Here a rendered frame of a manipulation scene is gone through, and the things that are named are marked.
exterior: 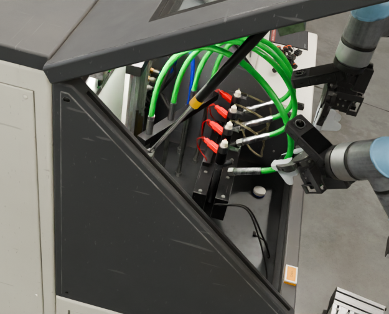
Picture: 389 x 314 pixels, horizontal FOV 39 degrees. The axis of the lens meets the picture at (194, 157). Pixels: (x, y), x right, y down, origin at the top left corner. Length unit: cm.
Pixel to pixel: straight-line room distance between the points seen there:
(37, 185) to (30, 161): 7
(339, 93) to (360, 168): 27
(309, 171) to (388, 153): 21
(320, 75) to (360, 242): 180
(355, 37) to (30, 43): 63
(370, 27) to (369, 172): 31
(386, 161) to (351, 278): 182
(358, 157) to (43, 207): 66
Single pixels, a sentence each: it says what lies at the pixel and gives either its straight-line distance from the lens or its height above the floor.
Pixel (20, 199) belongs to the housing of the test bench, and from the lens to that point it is 124.
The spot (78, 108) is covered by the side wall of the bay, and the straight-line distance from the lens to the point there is 101.
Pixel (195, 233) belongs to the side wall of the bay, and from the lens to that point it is 114.
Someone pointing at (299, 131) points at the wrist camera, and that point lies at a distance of 112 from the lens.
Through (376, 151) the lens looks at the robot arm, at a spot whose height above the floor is 145.
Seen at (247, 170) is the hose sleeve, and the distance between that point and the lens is 130.
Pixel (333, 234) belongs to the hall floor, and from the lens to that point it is 292.
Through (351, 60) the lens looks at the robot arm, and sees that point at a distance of 120.
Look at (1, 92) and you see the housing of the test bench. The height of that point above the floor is 140.
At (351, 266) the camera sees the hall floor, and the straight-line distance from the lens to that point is 282.
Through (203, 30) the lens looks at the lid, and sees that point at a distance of 83.
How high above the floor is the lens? 202
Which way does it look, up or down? 41 degrees down
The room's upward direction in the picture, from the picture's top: 12 degrees clockwise
